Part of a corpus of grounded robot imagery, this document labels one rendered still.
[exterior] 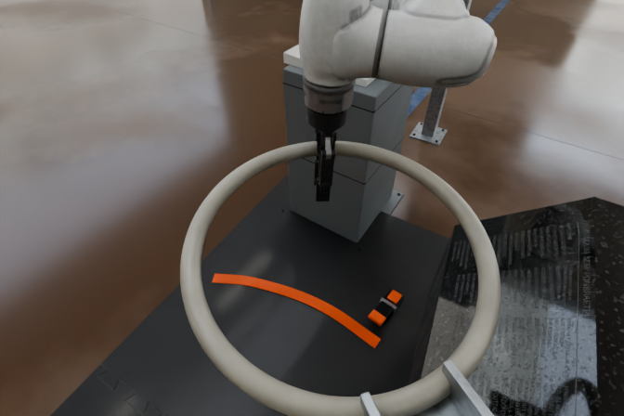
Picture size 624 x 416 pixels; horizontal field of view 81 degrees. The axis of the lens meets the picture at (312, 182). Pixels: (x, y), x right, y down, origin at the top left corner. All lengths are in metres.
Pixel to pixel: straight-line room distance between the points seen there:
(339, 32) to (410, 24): 0.10
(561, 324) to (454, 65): 0.48
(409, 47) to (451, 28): 0.06
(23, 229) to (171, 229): 0.74
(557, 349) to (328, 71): 0.59
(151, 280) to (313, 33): 1.46
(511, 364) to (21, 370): 1.63
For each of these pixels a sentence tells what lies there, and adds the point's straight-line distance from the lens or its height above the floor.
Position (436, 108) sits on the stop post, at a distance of 2.47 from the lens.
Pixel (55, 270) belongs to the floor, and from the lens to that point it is 2.08.
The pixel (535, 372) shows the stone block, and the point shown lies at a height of 0.79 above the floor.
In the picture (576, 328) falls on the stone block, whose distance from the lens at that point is 0.79.
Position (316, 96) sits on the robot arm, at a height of 1.12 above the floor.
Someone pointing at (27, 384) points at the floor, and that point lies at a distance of 1.81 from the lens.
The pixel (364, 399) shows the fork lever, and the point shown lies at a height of 0.96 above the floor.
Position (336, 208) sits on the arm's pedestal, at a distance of 1.71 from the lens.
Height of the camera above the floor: 1.42
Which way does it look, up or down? 42 degrees down
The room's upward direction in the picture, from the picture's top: straight up
